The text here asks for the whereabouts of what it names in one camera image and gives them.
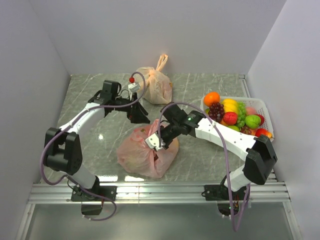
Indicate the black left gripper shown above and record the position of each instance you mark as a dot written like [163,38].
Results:
[138,114]

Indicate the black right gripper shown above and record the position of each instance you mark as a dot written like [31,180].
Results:
[167,143]

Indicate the pink plastic bag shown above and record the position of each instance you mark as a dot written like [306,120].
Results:
[135,156]

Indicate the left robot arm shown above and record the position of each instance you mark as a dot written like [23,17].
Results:
[62,148]

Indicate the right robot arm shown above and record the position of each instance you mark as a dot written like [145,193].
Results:
[257,152]

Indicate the tied beige plastic bag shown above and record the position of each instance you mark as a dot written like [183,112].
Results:
[158,90]

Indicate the orange fake orange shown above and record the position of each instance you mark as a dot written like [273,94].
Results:
[211,98]

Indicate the red fake strawberry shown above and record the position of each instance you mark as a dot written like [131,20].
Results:
[230,118]

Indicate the yellow fake banana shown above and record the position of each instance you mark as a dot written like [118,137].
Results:
[230,105]

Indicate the pink fake peach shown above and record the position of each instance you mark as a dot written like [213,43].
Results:
[250,110]

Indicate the green fake guava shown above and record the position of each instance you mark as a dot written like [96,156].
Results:
[253,121]

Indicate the red yellow fake pear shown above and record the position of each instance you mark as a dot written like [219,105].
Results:
[262,131]

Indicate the dark red grape bunch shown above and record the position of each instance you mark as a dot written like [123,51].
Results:
[216,112]

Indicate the green grape bunch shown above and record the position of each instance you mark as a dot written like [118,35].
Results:
[241,115]

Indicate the white plastic fruit basket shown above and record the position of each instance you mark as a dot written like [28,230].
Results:
[260,107]

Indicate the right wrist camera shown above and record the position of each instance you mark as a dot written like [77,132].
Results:
[155,142]

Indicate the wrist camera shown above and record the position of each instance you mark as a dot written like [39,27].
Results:
[133,86]
[155,142]

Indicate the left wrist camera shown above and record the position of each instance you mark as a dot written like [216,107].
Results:
[133,86]

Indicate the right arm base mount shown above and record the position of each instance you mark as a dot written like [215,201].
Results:
[220,192]

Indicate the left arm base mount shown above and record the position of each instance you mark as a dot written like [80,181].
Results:
[93,205]

